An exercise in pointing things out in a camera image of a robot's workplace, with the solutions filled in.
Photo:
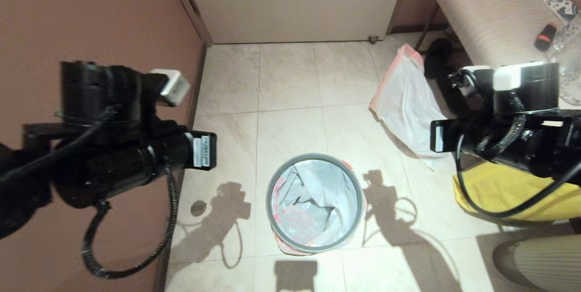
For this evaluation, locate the small brass door stopper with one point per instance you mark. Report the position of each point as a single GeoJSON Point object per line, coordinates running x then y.
{"type": "Point", "coordinates": [372, 39]}

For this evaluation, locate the white door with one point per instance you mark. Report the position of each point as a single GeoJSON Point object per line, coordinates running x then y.
{"type": "Point", "coordinates": [295, 1]}

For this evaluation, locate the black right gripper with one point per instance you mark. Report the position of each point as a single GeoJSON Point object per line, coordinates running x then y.
{"type": "Point", "coordinates": [499, 142]}

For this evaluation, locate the yellow bag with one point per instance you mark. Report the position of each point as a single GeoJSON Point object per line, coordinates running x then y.
{"type": "Point", "coordinates": [499, 192]}

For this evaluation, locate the grey ribbed round object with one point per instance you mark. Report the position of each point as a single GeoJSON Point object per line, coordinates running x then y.
{"type": "Point", "coordinates": [540, 264]}

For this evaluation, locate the blue white booklet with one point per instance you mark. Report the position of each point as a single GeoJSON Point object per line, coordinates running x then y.
{"type": "Point", "coordinates": [556, 1]}

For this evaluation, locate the large clear glass jar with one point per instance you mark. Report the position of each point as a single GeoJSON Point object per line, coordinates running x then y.
{"type": "Point", "coordinates": [569, 51]}

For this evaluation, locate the small round grey floor disc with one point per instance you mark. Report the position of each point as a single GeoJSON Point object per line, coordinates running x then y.
{"type": "Point", "coordinates": [198, 207]}

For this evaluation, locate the dark metal table leg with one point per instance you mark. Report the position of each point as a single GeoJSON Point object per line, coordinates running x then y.
{"type": "Point", "coordinates": [425, 32]}

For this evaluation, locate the black red small device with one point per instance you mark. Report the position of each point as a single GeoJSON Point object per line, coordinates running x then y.
{"type": "Point", "coordinates": [544, 37]}

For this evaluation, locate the red printed plastic bag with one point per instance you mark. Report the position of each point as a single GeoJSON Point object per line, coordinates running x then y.
{"type": "Point", "coordinates": [313, 205]}

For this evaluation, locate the white plastic bag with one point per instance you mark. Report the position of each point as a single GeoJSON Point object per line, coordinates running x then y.
{"type": "Point", "coordinates": [408, 110]}

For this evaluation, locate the beige wood grain table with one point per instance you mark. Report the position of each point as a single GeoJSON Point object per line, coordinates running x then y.
{"type": "Point", "coordinates": [490, 19]}

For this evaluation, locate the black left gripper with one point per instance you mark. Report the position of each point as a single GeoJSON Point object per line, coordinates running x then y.
{"type": "Point", "coordinates": [136, 160]}

